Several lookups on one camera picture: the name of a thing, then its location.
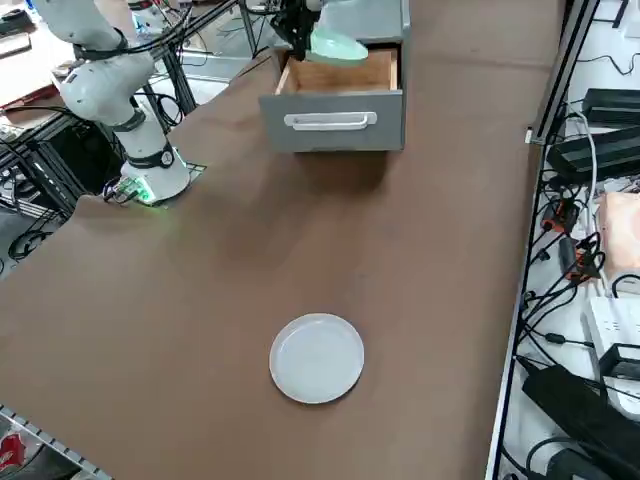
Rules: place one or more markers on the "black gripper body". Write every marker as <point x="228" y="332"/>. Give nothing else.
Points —
<point x="300" y="10"/>

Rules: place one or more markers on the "green plate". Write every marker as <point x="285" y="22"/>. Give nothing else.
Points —
<point x="340" y="52"/>

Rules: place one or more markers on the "light gray plate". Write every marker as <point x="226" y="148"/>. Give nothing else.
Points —
<point x="315" y="357"/>

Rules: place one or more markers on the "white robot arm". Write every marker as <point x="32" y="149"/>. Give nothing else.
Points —
<point x="100" y="90"/>

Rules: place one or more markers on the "gray drawer cabinet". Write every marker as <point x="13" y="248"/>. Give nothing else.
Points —
<point x="385" y="20"/>

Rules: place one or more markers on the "long black power brick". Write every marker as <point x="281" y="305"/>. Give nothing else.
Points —
<point x="590" y="155"/>

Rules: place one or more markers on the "orange black connector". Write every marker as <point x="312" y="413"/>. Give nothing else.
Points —
<point x="560" y="215"/>
<point x="580" y="262"/>

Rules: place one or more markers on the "small black power adapter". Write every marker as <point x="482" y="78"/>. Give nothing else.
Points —
<point x="612" y="102"/>

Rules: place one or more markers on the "peach cloth bag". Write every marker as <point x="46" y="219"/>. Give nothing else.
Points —
<point x="622" y="235"/>

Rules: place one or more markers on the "white power strip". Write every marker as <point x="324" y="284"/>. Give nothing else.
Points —
<point x="607" y="322"/>

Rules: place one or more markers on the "large black box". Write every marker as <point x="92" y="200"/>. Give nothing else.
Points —
<point x="565" y="400"/>

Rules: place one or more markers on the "black plug adapter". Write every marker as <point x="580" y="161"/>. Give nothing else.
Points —
<point x="620" y="357"/>

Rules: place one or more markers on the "red can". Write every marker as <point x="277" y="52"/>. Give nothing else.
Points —
<point x="10" y="450"/>

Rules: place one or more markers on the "aluminium frame beam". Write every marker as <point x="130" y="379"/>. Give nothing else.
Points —
<point x="565" y="65"/>

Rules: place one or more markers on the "black frame rack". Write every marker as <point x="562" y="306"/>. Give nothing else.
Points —
<point x="55" y="170"/>

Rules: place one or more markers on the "perforated aluminium rail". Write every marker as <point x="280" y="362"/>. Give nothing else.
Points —
<point x="50" y="440"/>

